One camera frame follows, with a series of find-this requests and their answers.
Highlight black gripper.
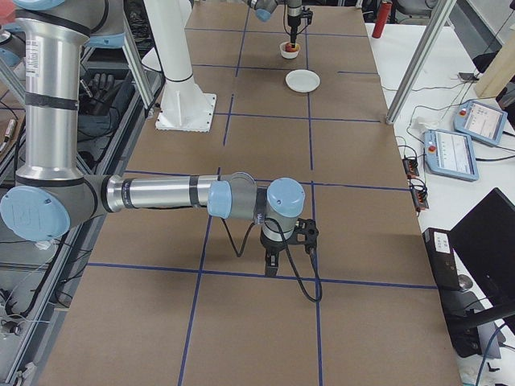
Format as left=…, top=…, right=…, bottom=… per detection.
left=286, top=6, right=302, bottom=47
left=260, top=228, right=287, bottom=277

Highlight red yellow apple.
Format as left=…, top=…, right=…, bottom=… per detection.
left=285, top=43, right=299, bottom=52

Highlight white round bowl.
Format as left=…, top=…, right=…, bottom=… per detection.
left=279, top=42, right=300, bottom=60

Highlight white round plate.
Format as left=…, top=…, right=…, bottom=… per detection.
left=285, top=69, right=320, bottom=93

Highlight red cylinder bottle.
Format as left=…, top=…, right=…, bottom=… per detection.
left=372, top=0, right=393, bottom=39

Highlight black power strip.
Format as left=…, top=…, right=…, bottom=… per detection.
left=402, top=157, right=419, bottom=179
left=410, top=183, right=429, bottom=213

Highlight black box device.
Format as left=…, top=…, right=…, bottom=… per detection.
left=422, top=228, right=460, bottom=290

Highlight near blue teach pendant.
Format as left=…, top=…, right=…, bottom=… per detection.
left=423, top=129, right=479, bottom=182

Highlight blue teach pendant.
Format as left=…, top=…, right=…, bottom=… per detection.
left=453, top=100, right=508, bottom=146
left=423, top=129, right=479, bottom=182

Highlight far blue teach pendant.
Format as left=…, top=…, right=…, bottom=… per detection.
left=453, top=100, right=508, bottom=146

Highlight black monitor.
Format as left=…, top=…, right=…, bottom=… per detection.
left=450, top=187, right=514, bottom=305

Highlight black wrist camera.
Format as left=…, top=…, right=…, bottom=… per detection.
left=288, top=218, right=319, bottom=255
left=300, top=7, right=313, bottom=27

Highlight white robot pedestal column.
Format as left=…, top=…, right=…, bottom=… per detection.
left=144, top=0, right=194, bottom=110

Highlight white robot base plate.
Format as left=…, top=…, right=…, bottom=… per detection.
left=155, top=91, right=216, bottom=133

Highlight aluminium frame post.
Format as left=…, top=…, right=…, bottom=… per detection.
left=385, top=0, right=456, bottom=125

